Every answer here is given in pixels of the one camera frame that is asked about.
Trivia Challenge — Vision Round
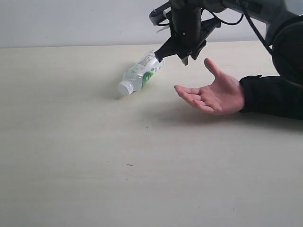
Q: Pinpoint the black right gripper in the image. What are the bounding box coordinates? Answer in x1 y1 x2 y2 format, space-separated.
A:
155 0 222 66

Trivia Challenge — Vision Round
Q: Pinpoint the clear bottle green kiwi label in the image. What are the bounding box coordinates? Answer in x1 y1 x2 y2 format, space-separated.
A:
117 50 164 96

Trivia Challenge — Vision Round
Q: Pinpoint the black ribbed cable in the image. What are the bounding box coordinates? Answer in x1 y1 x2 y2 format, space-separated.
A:
201 7 275 57

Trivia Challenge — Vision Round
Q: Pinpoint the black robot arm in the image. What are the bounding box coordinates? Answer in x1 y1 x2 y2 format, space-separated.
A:
149 0 303 87

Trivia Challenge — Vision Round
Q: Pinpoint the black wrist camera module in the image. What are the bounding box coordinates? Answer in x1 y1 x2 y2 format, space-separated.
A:
149 1 171 26

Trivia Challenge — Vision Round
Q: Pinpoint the person's open hand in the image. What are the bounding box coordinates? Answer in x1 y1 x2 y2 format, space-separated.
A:
174 58 245 115

